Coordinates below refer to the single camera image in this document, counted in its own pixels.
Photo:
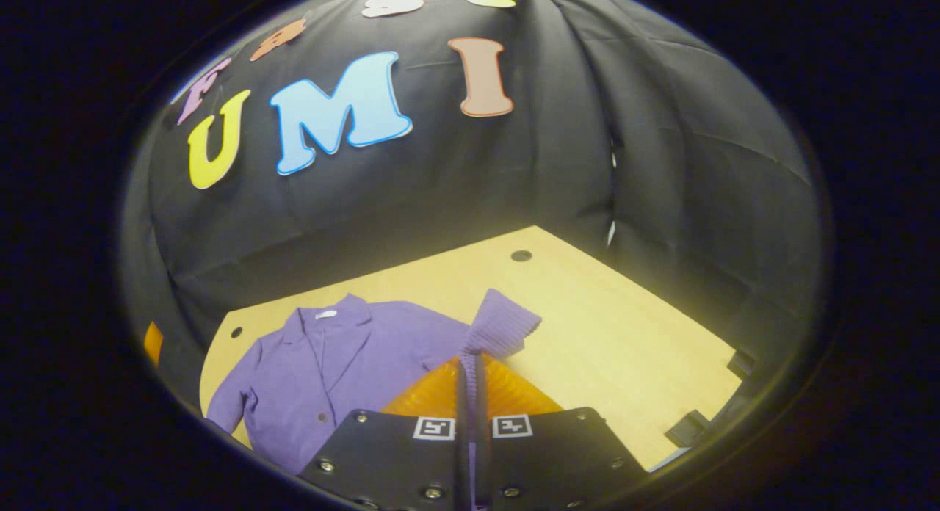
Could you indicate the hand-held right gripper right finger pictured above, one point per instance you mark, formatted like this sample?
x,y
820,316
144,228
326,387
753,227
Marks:
x,y
481,459

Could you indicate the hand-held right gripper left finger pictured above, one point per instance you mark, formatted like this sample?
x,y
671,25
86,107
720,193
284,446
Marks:
x,y
462,459

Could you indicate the black table edge bracket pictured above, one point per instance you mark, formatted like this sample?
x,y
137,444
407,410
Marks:
x,y
742,364
689,429

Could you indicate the purple button-up cardigan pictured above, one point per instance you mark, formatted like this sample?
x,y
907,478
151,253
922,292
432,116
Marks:
x,y
330,379

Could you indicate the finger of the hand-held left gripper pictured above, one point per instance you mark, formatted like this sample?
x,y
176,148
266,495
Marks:
x,y
153,343

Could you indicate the black backdrop cloth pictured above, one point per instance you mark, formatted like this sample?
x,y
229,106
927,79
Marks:
x,y
514,173

